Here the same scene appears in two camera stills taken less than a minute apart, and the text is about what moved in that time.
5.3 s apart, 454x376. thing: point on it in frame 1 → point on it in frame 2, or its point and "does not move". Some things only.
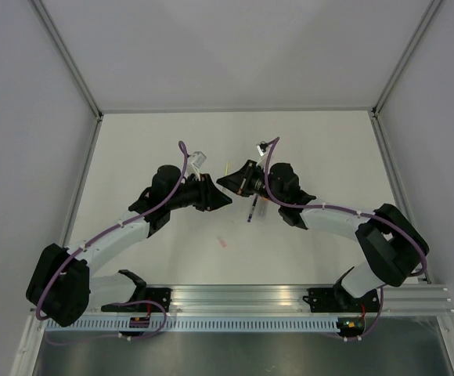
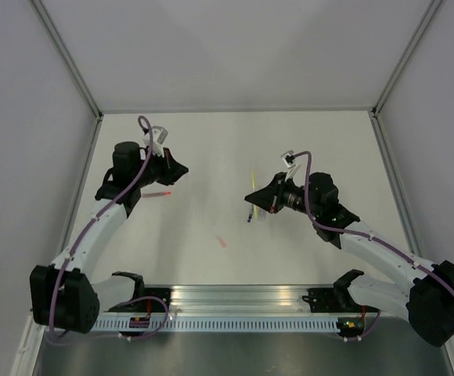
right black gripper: x=239 y=182 → x=269 y=198
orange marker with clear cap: x=262 y=207 does not move
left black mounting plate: x=160 y=295 does not move
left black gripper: x=210 y=198 → x=172 y=171
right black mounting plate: x=336 y=300 does not move
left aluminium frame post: x=69 y=59 does not move
